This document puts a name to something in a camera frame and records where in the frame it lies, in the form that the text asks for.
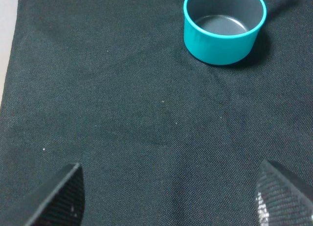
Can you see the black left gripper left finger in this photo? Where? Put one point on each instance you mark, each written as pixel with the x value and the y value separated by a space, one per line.
pixel 60 201

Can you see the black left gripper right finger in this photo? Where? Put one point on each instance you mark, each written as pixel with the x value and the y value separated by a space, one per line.
pixel 281 197

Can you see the teal saucepan with handle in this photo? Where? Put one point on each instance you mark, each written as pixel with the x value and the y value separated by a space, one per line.
pixel 222 32

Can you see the black tablecloth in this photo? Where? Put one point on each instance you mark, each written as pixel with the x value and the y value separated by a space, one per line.
pixel 164 139

